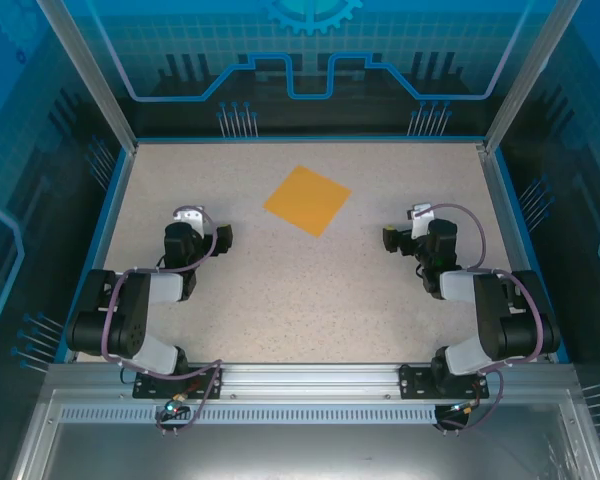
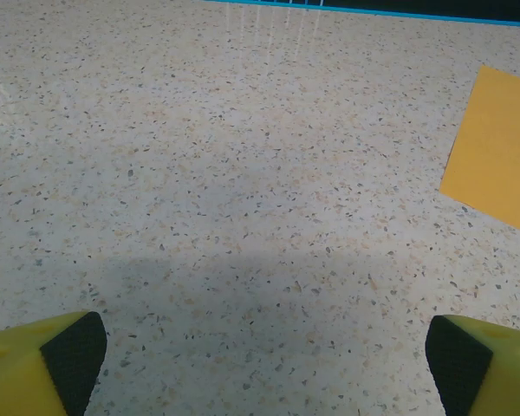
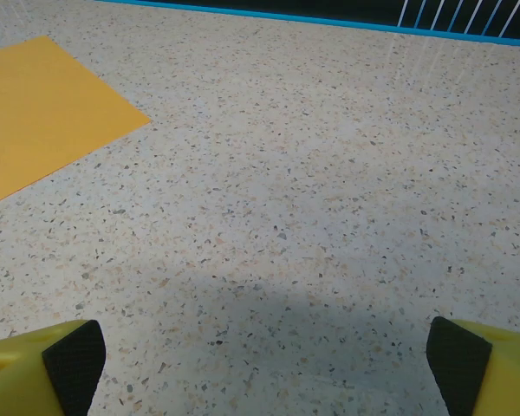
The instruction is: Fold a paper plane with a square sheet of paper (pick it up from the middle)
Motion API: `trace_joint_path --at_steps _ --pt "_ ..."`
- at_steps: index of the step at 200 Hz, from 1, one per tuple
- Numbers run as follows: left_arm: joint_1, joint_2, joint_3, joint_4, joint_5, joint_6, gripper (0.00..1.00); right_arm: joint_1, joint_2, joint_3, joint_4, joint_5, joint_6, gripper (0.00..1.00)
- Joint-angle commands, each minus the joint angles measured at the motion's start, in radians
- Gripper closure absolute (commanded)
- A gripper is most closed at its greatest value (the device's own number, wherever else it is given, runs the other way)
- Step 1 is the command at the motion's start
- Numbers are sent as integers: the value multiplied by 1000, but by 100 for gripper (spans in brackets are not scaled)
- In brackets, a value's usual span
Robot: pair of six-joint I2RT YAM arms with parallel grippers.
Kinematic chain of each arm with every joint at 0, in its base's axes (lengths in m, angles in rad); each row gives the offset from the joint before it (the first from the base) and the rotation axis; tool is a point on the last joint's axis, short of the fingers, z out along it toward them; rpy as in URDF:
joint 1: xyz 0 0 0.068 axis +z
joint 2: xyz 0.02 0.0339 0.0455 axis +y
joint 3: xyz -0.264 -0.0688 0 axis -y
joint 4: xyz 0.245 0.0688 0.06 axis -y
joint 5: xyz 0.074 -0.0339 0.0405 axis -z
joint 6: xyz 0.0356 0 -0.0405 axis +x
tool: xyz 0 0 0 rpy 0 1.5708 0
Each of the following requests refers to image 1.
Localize orange cloth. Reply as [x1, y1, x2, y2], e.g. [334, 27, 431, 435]
[262, 164, 353, 239]

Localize steel sheet shelf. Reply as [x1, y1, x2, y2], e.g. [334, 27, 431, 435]
[9, 389, 600, 480]

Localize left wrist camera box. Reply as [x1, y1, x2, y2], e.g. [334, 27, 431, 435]
[172, 207, 205, 235]

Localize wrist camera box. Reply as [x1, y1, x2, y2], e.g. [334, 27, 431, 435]
[172, 207, 205, 235]
[409, 202, 436, 240]

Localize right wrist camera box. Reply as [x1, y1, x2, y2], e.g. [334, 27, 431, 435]
[409, 202, 436, 240]

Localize aluminium side rail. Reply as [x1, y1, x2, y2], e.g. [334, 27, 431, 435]
[477, 144, 554, 364]

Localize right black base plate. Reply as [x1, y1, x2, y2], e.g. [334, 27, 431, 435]
[398, 363, 491, 400]

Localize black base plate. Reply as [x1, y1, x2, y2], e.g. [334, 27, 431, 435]
[398, 363, 491, 400]
[133, 366, 224, 400]

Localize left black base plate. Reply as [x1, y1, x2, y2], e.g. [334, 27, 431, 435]
[133, 366, 224, 400]

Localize aluminium mounting rail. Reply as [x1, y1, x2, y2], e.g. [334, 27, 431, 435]
[47, 363, 579, 396]

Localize aluminium frame post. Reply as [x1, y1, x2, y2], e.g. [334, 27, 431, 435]
[482, 0, 584, 151]
[36, 0, 139, 151]

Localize slotted grey cable duct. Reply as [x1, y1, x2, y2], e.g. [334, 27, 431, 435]
[59, 405, 441, 425]

